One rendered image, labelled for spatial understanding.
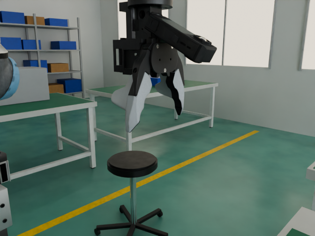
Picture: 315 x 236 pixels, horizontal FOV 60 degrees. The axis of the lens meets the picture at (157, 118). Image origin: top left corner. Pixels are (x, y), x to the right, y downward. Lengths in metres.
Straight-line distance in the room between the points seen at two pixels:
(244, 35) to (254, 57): 0.41
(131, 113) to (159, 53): 0.10
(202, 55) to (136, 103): 0.11
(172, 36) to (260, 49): 4.50
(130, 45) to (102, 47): 7.47
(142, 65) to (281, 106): 4.46
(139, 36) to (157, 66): 0.06
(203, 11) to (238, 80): 1.48
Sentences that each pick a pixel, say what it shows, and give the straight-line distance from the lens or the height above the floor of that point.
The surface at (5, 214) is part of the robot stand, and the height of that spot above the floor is 0.93.
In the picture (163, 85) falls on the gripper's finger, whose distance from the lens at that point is 0.51.
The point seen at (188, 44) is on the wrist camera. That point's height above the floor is 1.28.
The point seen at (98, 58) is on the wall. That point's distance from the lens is 7.87.
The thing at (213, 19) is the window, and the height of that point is 1.80.
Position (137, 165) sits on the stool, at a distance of 1.76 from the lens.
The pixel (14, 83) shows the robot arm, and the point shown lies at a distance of 0.81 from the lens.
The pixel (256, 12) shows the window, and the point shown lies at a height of 1.86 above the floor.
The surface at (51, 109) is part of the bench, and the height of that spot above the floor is 0.74.
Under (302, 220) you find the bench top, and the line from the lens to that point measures 1.03.
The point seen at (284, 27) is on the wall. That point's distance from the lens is 4.77.
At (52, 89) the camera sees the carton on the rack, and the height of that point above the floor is 0.40.
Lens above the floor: 1.27
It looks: 14 degrees down
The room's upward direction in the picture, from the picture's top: straight up
